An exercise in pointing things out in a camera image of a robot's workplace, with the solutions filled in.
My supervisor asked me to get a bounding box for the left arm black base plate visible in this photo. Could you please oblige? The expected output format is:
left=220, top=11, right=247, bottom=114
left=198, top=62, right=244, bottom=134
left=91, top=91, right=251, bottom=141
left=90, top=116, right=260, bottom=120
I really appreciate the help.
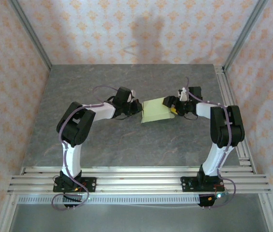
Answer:
left=53, top=177, right=97, bottom=193

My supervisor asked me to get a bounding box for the white slotted cable duct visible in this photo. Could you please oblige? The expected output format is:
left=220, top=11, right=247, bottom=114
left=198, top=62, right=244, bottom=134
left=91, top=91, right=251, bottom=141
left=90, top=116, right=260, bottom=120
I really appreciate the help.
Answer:
left=17, top=195, right=201, bottom=205

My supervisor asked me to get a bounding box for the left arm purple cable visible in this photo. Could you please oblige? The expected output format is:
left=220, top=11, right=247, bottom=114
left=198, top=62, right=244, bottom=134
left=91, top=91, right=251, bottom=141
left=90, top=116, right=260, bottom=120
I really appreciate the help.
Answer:
left=51, top=86, right=137, bottom=211

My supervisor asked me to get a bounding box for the light green paper box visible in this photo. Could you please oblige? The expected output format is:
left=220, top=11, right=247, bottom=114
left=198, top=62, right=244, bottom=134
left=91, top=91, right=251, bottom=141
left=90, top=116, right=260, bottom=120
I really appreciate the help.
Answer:
left=140, top=96, right=175, bottom=125

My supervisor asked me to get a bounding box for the aluminium side rail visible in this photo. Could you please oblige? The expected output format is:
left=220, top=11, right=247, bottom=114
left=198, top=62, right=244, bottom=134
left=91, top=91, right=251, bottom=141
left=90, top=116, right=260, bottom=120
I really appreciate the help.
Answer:
left=214, top=64, right=258, bottom=174

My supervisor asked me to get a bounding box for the aluminium frame post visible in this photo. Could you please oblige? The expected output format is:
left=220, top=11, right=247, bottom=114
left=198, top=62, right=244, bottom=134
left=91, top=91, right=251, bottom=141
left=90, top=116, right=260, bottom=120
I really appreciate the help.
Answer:
left=222, top=0, right=270, bottom=72
left=7, top=0, right=53, bottom=71

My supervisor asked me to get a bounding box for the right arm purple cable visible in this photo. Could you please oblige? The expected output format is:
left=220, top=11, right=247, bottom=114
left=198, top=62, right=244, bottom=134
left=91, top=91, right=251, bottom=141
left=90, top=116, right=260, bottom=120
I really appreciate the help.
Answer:
left=184, top=76, right=237, bottom=209

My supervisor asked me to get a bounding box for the black controller board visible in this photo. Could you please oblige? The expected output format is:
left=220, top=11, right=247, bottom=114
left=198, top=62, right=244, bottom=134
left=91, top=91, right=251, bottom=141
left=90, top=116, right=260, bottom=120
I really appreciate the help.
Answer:
left=198, top=193, right=224, bottom=209

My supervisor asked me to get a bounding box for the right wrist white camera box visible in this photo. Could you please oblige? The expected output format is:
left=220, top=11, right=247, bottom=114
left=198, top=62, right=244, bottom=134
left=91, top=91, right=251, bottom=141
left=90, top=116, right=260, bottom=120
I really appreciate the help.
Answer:
left=177, top=87, right=190, bottom=102

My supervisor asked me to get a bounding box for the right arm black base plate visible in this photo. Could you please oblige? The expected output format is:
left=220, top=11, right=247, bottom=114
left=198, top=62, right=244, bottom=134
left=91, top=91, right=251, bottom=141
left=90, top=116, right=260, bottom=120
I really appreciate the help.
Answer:
left=180, top=176, right=225, bottom=193

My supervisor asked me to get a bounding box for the aluminium frame leg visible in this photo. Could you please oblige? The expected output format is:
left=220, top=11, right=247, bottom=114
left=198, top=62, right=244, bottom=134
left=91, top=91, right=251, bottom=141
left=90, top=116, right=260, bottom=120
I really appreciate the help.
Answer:
left=0, top=194, right=18, bottom=232
left=257, top=193, right=273, bottom=232

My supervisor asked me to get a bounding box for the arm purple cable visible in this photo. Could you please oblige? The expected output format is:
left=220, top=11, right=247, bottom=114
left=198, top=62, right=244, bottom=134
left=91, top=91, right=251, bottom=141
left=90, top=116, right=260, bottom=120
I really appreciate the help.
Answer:
left=184, top=76, right=237, bottom=209
left=51, top=86, right=137, bottom=211

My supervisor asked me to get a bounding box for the aluminium mounting rail beam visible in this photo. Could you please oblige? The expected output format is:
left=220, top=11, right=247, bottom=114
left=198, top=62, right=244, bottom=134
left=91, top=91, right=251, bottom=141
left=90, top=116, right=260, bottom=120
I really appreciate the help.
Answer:
left=7, top=166, right=272, bottom=195

